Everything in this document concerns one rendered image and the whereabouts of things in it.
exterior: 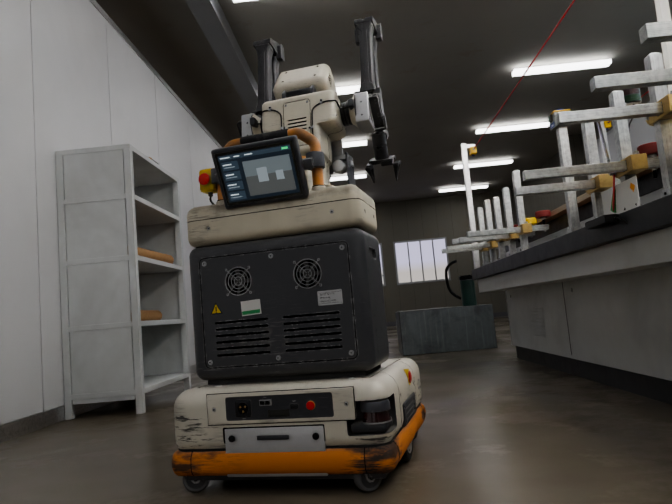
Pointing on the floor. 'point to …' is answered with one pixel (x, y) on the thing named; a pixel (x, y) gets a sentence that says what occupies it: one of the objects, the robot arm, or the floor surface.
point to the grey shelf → (119, 276)
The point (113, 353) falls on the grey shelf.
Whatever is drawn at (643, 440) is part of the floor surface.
